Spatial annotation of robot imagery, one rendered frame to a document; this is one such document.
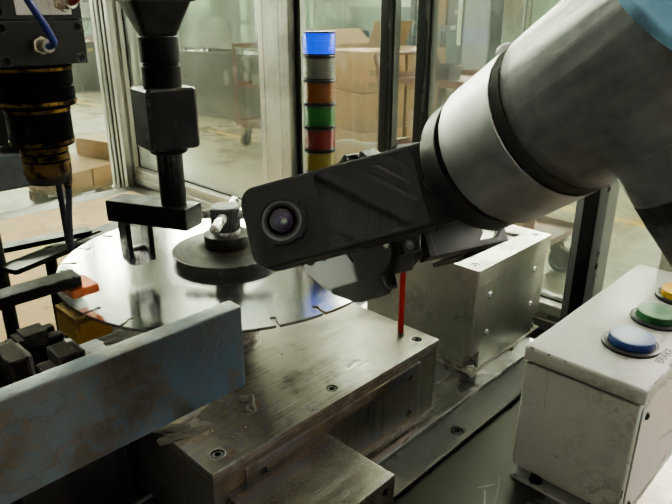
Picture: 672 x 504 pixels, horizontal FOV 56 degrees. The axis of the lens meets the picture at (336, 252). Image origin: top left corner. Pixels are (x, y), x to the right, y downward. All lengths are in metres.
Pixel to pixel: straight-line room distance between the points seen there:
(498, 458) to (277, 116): 0.78
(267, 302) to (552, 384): 0.27
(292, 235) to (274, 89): 0.92
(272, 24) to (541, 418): 0.86
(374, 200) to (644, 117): 0.14
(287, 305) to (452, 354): 0.33
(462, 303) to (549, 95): 0.55
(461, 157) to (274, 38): 0.96
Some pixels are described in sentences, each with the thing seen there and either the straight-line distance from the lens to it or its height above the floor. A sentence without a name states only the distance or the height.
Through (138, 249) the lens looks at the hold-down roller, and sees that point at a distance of 0.61.
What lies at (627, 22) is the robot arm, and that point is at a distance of 0.23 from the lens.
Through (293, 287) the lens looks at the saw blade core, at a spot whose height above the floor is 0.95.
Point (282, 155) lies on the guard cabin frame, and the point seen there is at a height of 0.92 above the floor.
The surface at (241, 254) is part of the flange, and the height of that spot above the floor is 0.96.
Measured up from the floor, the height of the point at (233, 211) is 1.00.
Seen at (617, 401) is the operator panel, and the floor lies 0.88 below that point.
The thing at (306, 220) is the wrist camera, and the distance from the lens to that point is 0.33.
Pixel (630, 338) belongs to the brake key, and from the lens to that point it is 0.64.
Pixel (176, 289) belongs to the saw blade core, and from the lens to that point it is 0.59.
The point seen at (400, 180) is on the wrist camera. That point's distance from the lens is 0.33.
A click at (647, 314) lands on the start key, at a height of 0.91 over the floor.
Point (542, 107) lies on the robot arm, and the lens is 0.26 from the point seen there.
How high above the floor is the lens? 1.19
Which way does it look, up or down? 21 degrees down
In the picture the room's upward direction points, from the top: straight up
